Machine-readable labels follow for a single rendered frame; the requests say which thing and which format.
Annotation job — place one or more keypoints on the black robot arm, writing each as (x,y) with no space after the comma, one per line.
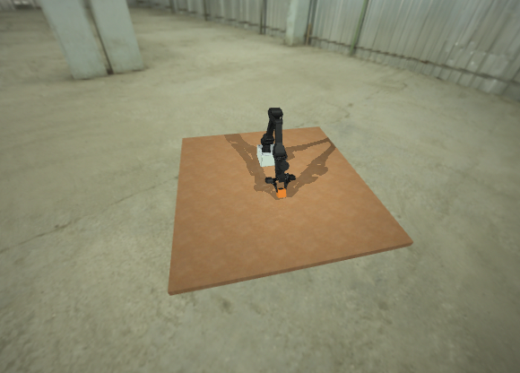
(279,153)

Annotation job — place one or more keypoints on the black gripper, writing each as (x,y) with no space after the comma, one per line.
(273,180)

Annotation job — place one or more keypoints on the orange block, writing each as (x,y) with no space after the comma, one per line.
(281,192)

